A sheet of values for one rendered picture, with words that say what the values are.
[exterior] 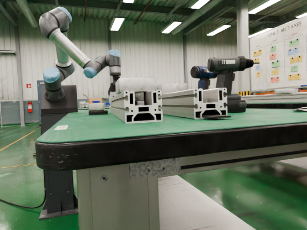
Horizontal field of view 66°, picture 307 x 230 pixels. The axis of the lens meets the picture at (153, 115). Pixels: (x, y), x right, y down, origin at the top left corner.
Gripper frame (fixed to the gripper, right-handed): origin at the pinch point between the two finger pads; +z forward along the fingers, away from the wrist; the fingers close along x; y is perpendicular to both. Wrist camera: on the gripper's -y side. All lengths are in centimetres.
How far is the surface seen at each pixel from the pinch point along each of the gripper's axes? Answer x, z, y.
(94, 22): 15, -412, 1094
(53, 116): 46, 8, 34
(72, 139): 15, 5, -121
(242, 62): -43, -14, -77
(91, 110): 15.7, 2.6, -33.7
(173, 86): -19, -6, -66
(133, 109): 3, 2, -98
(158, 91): -5, -3, -96
